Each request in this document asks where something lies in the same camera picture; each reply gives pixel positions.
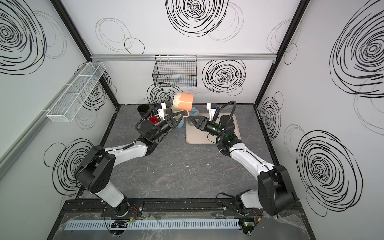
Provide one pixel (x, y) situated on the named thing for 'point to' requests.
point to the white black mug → (142, 109)
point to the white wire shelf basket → (66, 107)
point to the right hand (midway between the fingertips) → (188, 119)
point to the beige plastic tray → (195, 136)
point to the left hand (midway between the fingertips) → (185, 114)
